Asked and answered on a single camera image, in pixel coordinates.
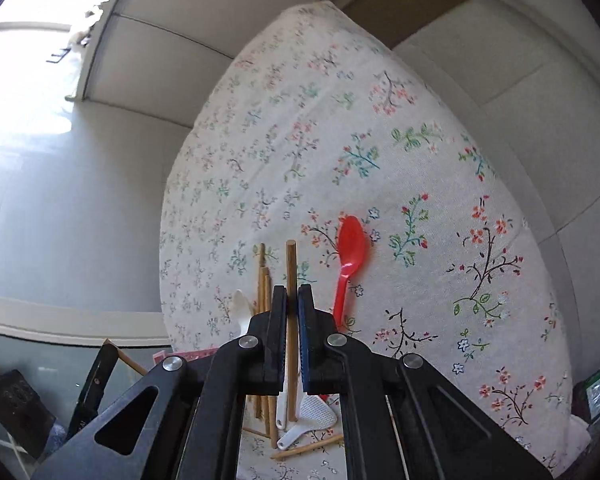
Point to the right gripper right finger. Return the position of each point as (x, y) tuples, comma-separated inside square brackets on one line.
[(321, 370)]

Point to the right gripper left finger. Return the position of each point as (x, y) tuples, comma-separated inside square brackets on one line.
[(266, 362)]

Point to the white plastic spoon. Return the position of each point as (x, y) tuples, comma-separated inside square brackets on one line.
[(241, 311)]

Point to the white rice paddle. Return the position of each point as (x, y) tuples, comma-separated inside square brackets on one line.
[(314, 414), (281, 411)]

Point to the wooden chopstick short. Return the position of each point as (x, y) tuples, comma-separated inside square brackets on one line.
[(271, 402)]

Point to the wooden chopstick long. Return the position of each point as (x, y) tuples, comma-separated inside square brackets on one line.
[(259, 309)]

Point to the pink utensil basket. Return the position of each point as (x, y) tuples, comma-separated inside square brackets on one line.
[(188, 356)]

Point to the red plastic spoon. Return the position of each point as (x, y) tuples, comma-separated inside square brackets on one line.
[(351, 248)]

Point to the floral tablecloth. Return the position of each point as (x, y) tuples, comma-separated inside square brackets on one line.
[(314, 121)]

